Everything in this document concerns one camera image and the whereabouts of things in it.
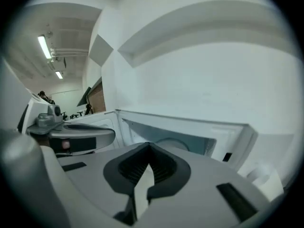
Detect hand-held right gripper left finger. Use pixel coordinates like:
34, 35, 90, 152
57, 142, 151, 227

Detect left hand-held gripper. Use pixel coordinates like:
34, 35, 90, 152
26, 104, 116, 157

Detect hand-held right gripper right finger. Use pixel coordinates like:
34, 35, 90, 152
139, 142, 271, 228

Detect white microwave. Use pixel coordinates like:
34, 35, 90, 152
68, 108, 259, 176

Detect black hanging screen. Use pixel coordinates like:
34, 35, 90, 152
76, 86, 92, 107

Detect glass turntable plate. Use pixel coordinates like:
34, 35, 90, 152
154, 136, 190, 152

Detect white appliance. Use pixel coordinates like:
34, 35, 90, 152
17, 88, 51, 134

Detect white container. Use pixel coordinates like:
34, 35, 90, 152
237, 160, 285, 200

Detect white ceiling pipes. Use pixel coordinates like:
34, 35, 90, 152
50, 47, 89, 57

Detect long ceiling light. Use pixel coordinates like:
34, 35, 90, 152
37, 34, 52, 59

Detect brick wall panel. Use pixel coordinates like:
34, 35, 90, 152
88, 81, 107, 114

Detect grey wall panel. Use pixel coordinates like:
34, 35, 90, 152
88, 34, 114, 68

